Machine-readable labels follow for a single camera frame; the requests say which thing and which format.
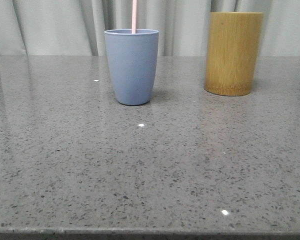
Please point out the bamboo wooden cup holder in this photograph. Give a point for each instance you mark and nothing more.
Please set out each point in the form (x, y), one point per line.
(233, 45)

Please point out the pink chopstick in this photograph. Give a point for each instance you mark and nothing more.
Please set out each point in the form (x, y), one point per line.
(134, 16)

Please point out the grey pleated curtain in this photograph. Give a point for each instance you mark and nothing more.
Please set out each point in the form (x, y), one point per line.
(76, 27)

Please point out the blue plastic cup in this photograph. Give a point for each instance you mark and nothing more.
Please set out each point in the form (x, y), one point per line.
(132, 62)

